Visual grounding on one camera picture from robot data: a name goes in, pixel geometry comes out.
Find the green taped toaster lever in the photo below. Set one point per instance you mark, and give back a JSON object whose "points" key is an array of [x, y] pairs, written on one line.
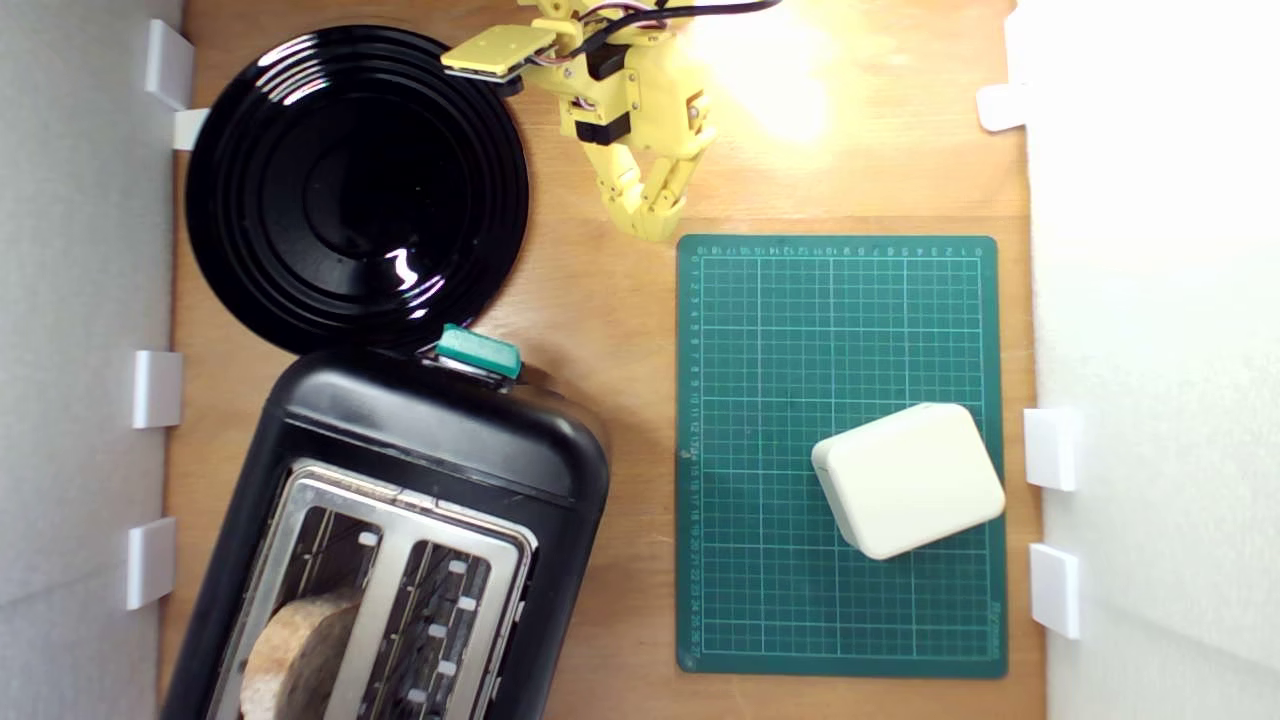
{"points": [[480, 350]]}

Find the black two-slot toaster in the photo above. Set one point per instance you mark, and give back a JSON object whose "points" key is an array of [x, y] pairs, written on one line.
{"points": [[440, 430]]}

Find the green cutting mat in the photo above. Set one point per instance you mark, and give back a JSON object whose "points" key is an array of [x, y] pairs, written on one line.
{"points": [[800, 360]]}

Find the black round plate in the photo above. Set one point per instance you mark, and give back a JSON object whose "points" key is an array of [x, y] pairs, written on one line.
{"points": [[330, 200]]}

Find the white rounded block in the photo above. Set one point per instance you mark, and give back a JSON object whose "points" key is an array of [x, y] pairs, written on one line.
{"points": [[905, 480]]}

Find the brown bread slice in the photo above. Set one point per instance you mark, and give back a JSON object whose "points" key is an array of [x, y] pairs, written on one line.
{"points": [[300, 655]]}

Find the yellow wrist camera mount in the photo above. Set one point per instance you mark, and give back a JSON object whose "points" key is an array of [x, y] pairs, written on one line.
{"points": [[498, 52]]}

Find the white wall clip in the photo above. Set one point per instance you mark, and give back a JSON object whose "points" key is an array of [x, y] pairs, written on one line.
{"points": [[188, 128], [150, 562], [158, 388], [1050, 448], [168, 62], [1002, 107], [1055, 590]]}

